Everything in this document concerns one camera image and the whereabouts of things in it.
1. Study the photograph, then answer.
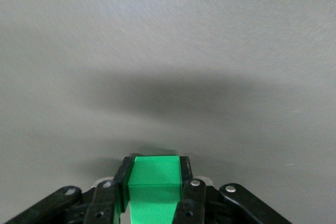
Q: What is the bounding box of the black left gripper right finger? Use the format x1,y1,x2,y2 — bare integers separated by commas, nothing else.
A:
172,155,293,224

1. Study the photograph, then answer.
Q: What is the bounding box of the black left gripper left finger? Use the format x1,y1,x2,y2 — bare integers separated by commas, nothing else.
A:
5,155,135,224

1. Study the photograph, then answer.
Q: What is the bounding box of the green cube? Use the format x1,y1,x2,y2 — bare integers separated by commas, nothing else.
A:
127,155,184,224

